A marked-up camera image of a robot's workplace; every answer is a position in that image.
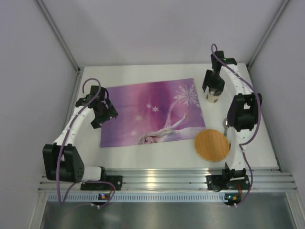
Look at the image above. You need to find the purple printed cloth placemat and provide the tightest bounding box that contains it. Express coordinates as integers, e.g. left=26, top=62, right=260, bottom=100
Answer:
left=100, top=78, right=205, bottom=148

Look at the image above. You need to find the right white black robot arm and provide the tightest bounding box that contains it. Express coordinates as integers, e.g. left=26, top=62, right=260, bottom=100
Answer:
left=202, top=49, right=262, bottom=192

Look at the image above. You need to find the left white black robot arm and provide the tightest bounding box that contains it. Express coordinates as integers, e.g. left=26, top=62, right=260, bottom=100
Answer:
left=42, top=85, right=118, bottom=183

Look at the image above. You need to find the beige metal cup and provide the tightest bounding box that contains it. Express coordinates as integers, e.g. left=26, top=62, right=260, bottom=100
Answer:
left=206, top=88, right=222, bottom=104

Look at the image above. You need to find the metal spoon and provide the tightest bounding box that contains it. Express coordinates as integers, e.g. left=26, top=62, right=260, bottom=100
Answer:
left=223, top=118, right=230, bottom=137

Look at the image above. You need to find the round orange woven plate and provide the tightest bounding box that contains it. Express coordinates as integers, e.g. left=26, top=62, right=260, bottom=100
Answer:
left=194, top=129, right=230, bottom=162

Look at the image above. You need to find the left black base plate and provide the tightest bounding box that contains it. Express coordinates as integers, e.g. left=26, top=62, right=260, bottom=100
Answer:
left=81, top=175, right=123, bottom=191

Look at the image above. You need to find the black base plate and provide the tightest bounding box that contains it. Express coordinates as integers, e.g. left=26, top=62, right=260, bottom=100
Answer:
left=206, top=175, right=250, bottom=192
left=81, top=175, right=123, bottom=191

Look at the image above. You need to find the perforated grey cable duct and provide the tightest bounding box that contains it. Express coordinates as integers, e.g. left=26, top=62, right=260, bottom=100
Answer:
left=61, top=192, right=240, bottom=203

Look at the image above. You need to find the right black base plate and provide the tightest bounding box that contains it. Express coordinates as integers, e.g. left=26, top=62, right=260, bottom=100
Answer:
left=206, top=175, right=250, bottom=192

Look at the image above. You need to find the aluminium mounting rail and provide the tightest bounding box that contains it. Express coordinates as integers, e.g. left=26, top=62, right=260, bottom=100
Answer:
left=38, top=167, right=297, bottom=193

